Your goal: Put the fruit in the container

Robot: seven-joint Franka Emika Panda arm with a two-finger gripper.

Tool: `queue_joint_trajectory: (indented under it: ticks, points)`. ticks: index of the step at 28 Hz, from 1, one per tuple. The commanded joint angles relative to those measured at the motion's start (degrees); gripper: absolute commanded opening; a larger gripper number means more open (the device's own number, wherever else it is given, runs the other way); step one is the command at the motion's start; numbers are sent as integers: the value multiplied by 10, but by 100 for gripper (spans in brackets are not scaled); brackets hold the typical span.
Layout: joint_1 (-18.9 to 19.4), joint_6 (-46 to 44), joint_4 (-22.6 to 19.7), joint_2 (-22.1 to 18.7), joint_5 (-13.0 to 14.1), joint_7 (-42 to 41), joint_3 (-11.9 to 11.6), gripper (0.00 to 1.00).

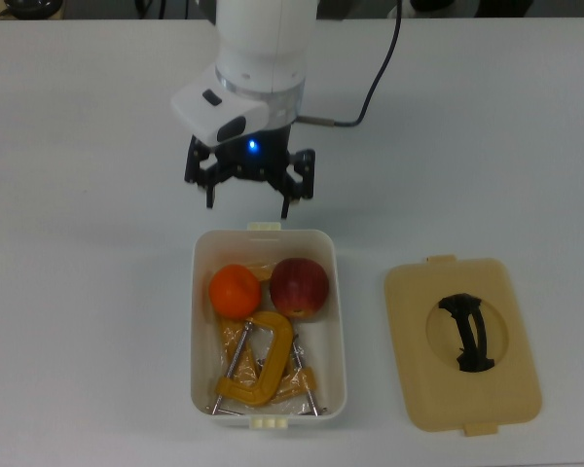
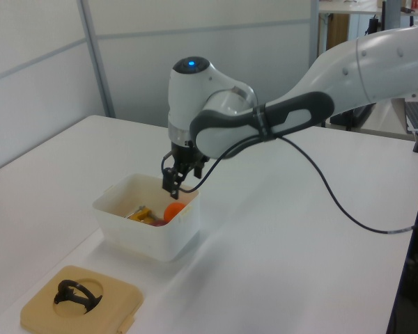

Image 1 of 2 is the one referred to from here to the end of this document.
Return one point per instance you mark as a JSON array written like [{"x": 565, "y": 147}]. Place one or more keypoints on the bagged yellow C-clamp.
[{"x": 305, "y": 379}]

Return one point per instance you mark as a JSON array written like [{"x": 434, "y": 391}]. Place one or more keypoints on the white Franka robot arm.
[{"x": 263, "y": 44}]

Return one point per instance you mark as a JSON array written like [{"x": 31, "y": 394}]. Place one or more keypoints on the white plastic container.
[{"x": 267, "y": 243}]

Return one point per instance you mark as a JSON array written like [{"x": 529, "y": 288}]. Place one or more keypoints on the orange fruit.
[{"x": 234, "y": 292}]

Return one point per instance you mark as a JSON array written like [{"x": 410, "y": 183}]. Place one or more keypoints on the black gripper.
[{"x": 258, "y": 163}]

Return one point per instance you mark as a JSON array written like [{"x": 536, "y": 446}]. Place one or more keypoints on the red apple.
[{"x": 299, "y": 287}]

